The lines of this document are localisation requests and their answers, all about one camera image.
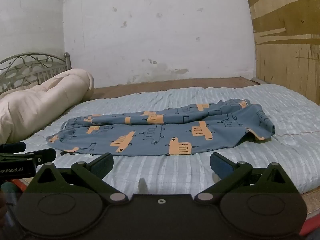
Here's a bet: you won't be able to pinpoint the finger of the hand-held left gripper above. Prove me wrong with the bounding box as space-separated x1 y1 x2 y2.
0 148 57 167
0 141 27 153

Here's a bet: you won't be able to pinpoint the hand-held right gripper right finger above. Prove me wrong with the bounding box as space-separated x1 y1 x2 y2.
194 152 300 204

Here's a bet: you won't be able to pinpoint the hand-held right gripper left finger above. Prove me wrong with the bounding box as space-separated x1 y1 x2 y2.
26 152 128 205

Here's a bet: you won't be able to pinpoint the blue pants with orange print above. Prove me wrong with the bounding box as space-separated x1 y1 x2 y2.
46 98 276 157

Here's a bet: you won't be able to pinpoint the light blue striped blanket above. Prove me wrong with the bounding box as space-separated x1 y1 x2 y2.
21 83 320 194

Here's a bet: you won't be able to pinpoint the cream rolled comforter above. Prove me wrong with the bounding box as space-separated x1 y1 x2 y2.
0 68 95 145

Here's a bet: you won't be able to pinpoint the grey metal headboard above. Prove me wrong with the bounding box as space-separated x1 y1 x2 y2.
0 52 72 95

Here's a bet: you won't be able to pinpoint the brown wooden bed base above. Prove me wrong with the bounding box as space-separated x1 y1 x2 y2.
93 76 266 101

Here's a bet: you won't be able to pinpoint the plywood board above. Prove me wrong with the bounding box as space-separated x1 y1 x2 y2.
244 0 320 105

